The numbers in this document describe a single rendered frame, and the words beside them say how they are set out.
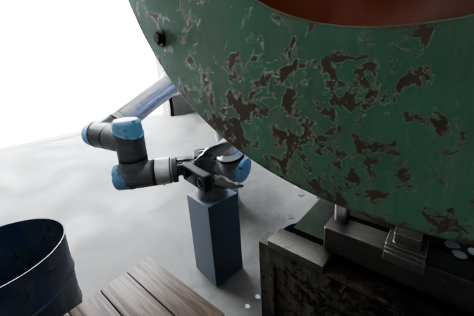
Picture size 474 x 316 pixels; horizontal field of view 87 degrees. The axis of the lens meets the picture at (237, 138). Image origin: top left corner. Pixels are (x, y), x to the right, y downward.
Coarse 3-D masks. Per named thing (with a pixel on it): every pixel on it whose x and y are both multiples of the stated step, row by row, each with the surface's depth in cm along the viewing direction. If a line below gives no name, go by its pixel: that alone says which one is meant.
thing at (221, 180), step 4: (216, 176) 73; (220, 176) 72; (224, 176) 78; (216, 180) 71; (220, 180) 72; (224, 180) 72; (228, 180) 74; (220, 184) 72; (224, 184) 72; (228, 184) 73; (232, 184) 73; (236, 184) 73; (240, 184) 74; (228, 188) 73; (232, 188) 74
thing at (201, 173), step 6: (186, 168) 67; (192, 168) 66; (198, 168) 66; (186, 174) 68; (192, 174) 65; (198, 174) 62; (204, 174) 62; (210, 174) 62; (186, 180) 69; (192, 180) 66; (198, 180) 62; (204, 180) 61; (210, 180) 62; (198, 186) 64; (204, 186) 62; (210, 186) 62; (204, 192) 62
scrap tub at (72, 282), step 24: (0, 240) 103; (24, 240) 107; (48, 240) 109; (0, 264) 104; (24, 264) 109; (48, 264) 84; (72, 264) 100; (0, 288) 73; (24, 288) 78; (48, 288) 85; (72, 288) 97; (0, 312) 74; (24, 312) 79; (48, 312) 85
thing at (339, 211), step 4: (336, 208) 56; (340, 208) 55; (344, 208) 54; (336, 212) 56; (340, 212) 55; (344, 212) 55; (348, 212) 55; (336, 216) 56; (340, 216) 56; (344, 216) 55; (348, 216) 56; (336, 220) 56; (340, 220) 56; (344, 220) 55
